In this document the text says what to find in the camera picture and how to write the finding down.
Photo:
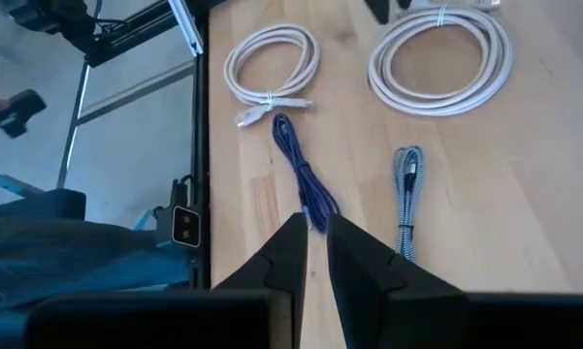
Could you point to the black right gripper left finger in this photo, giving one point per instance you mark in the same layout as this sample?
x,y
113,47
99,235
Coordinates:
x,y
271,300

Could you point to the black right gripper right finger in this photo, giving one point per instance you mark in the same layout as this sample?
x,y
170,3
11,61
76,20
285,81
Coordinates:
x,y
378,300

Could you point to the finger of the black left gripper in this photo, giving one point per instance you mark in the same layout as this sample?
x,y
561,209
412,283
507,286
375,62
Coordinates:
x,y
380,9
404,3

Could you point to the person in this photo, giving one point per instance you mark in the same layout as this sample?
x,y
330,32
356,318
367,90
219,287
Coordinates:
x,y
77,262

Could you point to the black chair armrest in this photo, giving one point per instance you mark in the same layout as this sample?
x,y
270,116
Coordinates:
x,y
43,203

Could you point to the grey metal crossbar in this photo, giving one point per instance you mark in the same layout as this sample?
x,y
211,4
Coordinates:
x,y
136,92

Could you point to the grey metal leg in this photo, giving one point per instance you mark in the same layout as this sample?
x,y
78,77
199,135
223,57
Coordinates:
x,y
70,131

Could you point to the person's foot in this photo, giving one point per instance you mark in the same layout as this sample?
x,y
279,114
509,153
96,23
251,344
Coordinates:
x,y
19,109

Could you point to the black depth camera white face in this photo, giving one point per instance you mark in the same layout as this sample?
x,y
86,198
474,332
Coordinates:
x,y
185,227

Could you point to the black table edge rail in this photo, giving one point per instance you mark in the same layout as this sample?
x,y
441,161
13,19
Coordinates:
x,y
201,145

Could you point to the silver corner bracket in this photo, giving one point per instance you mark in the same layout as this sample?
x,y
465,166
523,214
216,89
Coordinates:
x,y
186,26

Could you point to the black outrigger frame beam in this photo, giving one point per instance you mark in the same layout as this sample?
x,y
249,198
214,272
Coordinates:
x,y
136,34

